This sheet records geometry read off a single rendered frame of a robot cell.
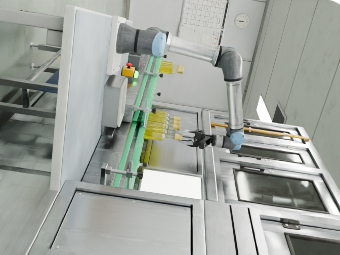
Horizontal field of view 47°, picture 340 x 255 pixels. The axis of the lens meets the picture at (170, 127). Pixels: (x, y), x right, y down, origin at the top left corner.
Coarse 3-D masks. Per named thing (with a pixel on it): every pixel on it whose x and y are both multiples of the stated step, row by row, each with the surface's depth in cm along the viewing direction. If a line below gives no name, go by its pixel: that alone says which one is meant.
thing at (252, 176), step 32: (192, 128) 275; (224, 128) 284; (256, 128) 293; (288, 128) 301; (224, 160) 242; (256, 160) 245; (288, 160) 254; (320, 160) 257; (224, 192) 212; (256, 192) 217; (288, 192) 222; (320, 192) 226
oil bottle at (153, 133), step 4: (148, 128) 224; (152, 128) 225; (156, 128) 226; (160, 128) 226; (148, 132) 222; (152, 132) 222; (156, 132) 222; (160, 132) 222; (164, 132) 223; (144, 136) 224; (148, 136) 224; (152, 136) 224; (156, 136) 223; (160, 136) 223; (164, 136) 223; (160, 140) 225
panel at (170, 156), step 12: (156, 144) 240; (168, 144) 242; (180, 144) 244; (144, 156) 224; (156, 156) 227; (168, 156) 230; (180, 156) 232; (192, 156) 233; (144, 168) 213; (156, 168) 215; (168, 168) 217; (180, 168) 220; (192, 168) 221
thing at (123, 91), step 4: (124, 80) 199; (124, 84) 195; (120, 88) 192; (124, 88) 207; (120, 92) 192; (124, 92) 208; (120, 96) 192; (124, 96) 209; (120, 100) 193; (124, 100) 210; (120, 104) 194; (124, 104) 211; (120, 108) 195; (124, 108) 213; (120, 112) 196; (120, 116) 210; (120, 120) 206
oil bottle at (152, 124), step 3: (147, 123) 228; (150, 123) 229; (153, 123) 229; (156, 123) 230; (159, 123) 230; (162, 123) 231; (153, 126) 227; (156, 126) 227; (159, 126) 227; (162, 126) 228; (165, 126) 228; (165, 129) 228
